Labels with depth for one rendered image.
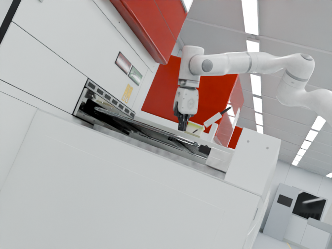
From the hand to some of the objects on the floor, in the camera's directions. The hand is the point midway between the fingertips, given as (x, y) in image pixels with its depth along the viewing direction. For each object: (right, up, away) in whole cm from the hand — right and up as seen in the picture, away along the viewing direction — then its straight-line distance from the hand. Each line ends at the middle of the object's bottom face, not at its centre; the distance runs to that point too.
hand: (182, 125), depth 143 cm
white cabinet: (-31, -92, -21) cm, 99 cm away
